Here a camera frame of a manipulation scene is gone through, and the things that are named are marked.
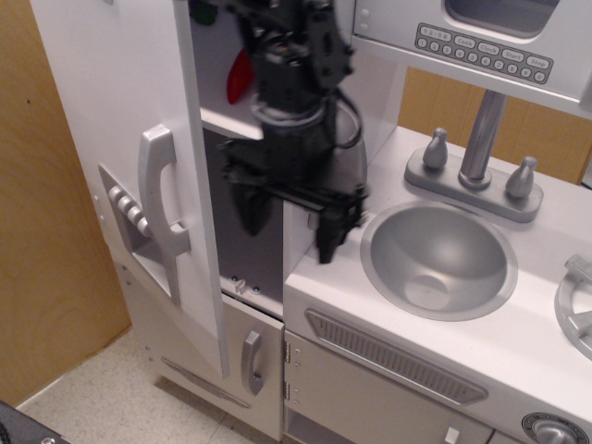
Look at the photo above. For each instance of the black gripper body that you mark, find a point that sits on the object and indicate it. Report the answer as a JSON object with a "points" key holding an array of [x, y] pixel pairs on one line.
{"points": [[296, 166]]}

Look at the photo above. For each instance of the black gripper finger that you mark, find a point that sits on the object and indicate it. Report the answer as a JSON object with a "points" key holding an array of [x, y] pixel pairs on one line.
{"points": [[332, 231], [254, 207]]}

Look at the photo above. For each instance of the white fridge door handle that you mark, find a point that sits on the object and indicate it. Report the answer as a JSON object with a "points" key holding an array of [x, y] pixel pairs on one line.
{"points": [[157, 151]]}

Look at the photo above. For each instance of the white fridge door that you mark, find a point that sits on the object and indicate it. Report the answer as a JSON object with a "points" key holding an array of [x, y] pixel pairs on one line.
{"points": [[126, 78]]}

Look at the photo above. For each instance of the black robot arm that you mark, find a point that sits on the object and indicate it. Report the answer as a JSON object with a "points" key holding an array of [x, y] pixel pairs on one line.
{"points": [[299, 60]]}

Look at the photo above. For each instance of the white fridge shelf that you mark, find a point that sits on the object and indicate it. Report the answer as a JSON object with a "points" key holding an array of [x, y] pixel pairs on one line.
{"points": [[233, 121]]}

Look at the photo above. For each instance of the red toy food item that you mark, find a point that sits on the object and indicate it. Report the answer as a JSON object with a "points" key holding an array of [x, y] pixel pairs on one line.
{"points": [[240, 77]]}

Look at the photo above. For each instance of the silver round sink bowl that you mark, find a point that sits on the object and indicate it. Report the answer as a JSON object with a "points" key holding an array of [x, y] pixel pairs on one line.
{"points": [[439, 261]]}

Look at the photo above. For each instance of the grey ice dispenser panel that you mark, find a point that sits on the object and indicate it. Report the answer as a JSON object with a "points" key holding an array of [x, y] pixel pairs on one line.
{"points": [[138, 239]]}

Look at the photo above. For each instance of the grey left faucet knob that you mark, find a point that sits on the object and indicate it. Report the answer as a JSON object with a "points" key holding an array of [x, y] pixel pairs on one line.
{"points": [[436, 153]]}

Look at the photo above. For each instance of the grey faucet knob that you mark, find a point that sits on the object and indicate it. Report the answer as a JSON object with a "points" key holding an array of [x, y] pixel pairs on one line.
{"points": [[521, 182], [436, 153]]}

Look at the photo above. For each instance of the grey vent grille panel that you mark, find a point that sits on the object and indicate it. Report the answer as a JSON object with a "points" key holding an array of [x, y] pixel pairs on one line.
{"points": [[394, 360]]}

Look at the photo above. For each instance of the grey toy faucet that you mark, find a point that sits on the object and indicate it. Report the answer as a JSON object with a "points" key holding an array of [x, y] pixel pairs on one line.
{"points": [[468, 178]]}

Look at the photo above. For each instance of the white toy kitchen cabinet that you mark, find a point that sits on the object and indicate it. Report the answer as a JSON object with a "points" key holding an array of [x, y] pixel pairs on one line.
{"points": [[518, 353]]}

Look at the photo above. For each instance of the white oven door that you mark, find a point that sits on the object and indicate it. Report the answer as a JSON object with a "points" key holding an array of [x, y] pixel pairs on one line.
{"points": [[334, 400]]}

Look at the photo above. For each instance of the white freezer door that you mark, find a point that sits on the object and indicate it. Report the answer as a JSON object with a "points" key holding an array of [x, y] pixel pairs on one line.
{"points": [[179, 349]]}

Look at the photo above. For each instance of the grey right faucet knob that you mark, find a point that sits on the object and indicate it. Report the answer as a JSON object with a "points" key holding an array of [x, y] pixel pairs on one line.
{"points": [[521, 182]]}

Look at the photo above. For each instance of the wooden board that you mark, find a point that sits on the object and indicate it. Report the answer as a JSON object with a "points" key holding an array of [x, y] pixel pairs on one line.
{"points": [[60, 299]]}

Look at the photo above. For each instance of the cardboard panel behind sink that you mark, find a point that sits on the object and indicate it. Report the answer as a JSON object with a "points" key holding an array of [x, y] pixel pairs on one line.
{"points": [[560, 142]]}

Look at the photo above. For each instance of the white toy microwave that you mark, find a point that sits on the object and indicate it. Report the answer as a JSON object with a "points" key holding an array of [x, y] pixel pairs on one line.
{"points": [[538, 51]]}

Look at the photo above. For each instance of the grey stove burner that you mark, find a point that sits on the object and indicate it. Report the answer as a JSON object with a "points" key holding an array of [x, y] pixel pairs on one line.
{"points": [[573, 304]]}

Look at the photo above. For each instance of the grey oven dial knob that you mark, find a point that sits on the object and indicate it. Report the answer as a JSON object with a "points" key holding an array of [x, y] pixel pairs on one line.
{"points": [[547, 428]]}

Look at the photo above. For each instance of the dark object bottom left corner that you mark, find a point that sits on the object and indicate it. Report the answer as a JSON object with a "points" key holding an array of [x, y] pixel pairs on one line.
{"points": [[17, 427]]}

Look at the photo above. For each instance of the grey toy wall phone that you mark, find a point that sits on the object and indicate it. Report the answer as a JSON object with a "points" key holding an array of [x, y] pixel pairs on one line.
{"points": [[350, 155]]}

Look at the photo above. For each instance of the silver freezer door handle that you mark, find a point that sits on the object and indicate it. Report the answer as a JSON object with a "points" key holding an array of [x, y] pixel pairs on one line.
{"points": [[251, 381]]}

